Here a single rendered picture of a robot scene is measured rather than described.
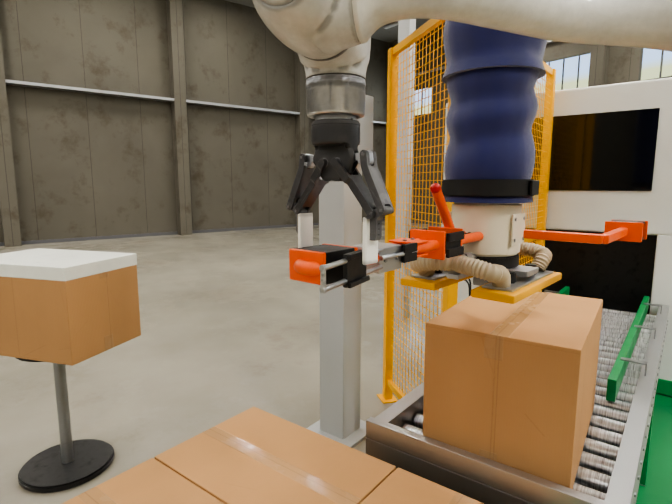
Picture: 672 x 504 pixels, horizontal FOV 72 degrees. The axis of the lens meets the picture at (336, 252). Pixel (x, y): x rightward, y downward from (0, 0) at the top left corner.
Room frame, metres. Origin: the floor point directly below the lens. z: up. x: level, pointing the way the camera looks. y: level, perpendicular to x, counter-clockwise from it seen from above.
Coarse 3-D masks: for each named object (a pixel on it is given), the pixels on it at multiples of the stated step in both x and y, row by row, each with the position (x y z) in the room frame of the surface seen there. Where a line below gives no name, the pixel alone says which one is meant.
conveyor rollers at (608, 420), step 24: (624, 312) 2.82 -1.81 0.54; (600, 336) 2.35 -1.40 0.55; (624, 336) 2.36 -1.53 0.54; (648, 336) 2.37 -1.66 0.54; (600, 360) 2.03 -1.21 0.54; (600, 384) 1.79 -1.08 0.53; (624, 384) 1.75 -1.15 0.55; (600, 408) 1.56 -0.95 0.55; (624, 408) 1.58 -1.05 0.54; (600, 432) 1.40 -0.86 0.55; (600, 456) 1.26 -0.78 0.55; (576, 480) 1.19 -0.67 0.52; (600, 480) 1.16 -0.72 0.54
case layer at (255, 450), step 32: (256, 416) 1.51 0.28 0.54; (192, 448) 1.31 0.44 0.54; (224, 448) 1.31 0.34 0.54; (256, 448) 1.31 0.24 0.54; (288, 448) 1.31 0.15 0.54; (320, 448) 1.31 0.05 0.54; (352, 448) 1.31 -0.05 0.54; (128, 480) 1.16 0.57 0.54; (160, 480) 1.16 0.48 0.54; (192, 480) 1.16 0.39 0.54; (224, 480) 1.16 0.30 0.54; (256, 480) 1.16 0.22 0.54; (288, 480) 1.16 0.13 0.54; (320, 480) 1.16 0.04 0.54; (352, 480) 1.16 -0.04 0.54; (384, 480) 1.16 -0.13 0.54; (416, 480) 1.16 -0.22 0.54
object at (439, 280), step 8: (440, 272) 1.18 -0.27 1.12; (448, 272) 1.19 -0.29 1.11; (400, 280) 1.15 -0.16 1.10; (408, 280) 1.13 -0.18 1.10; (416, 280) 1.12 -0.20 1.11; (424, 280) 1.11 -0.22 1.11; (432, 280) 1.11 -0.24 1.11; (440, 280) 1.11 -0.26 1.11; (448, 280) 1.13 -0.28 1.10; (456, 280) 1.16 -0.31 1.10; (424, 288) 1.10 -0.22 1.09; (432, 288) 1.09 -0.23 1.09
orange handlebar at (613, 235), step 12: (624, 228) 1.18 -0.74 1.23; (396, 240) 0.90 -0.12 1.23; (408, 240) 0.90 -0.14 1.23; (420, 240) 0.90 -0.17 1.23; (432, 240) 0.94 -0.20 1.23; (468, 240) 1.04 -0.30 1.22; (552, 240) 1.10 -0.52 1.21; (564, 240) 1.08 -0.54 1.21; (576, 240) 1.06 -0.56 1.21; (588, 240) 1.05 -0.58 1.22; (600, 240) 1.03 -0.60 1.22; (612, 240) 1.06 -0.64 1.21; (420, 252) 0.89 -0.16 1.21; (300, 264) 0.69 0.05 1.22; (312, 264) 0.68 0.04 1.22
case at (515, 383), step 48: (432, 336) 1.27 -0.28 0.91; (480, 336) 1.20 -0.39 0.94; (528, 336) 1.16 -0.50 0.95; (576, 336) 1.16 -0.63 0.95; (432, 384) 1.27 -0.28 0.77; (480, 384) 1.19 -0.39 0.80; (528, 384) 1.12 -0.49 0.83; (576, 384) 1.06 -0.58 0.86; (432, 432) 1.27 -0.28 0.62; (480, 432) 1.19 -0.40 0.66; (528, 432) 1.12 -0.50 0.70; (576, 432) 1.09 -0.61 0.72
